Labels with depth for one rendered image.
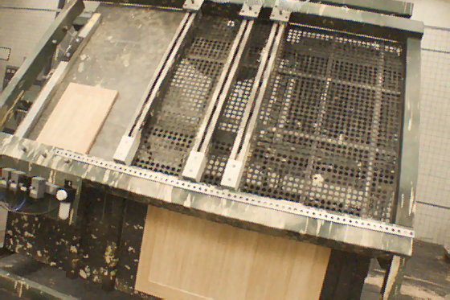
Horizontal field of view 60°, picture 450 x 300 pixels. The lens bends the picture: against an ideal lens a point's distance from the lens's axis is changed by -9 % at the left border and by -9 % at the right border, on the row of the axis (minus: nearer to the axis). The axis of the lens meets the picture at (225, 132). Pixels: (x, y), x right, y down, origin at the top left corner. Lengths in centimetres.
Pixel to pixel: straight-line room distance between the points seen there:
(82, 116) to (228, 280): 110
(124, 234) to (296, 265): 88
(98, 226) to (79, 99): 68
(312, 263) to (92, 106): 134
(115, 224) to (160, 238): 24
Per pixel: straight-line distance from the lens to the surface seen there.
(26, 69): 258
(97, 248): 230
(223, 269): 204
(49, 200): 209
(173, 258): 210
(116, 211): 213
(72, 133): 217
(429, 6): 704
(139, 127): 198
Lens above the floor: 117
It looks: 1 degrees down
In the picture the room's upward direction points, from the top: 11 degrees clockwise
